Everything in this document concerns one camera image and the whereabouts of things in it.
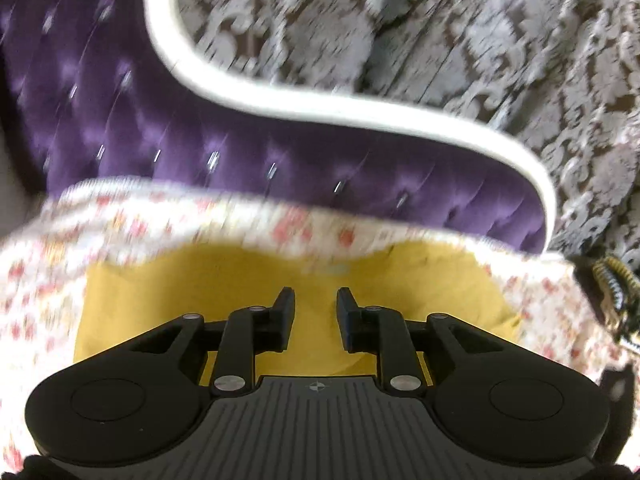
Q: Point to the floral bed sheet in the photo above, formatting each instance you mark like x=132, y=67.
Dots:
x=50, y=260

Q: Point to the grey damask curtain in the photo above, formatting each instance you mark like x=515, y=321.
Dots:
x=450, y=35

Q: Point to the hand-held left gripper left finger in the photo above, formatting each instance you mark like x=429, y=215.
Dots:
x=283, y=317

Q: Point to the striped knitted cloth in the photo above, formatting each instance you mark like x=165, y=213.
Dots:
x=614, y=285

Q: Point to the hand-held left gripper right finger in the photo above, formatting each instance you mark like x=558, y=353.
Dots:
x=346, y=317

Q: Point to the mustard yellow garment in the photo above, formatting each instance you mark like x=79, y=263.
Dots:
x=200, y=285

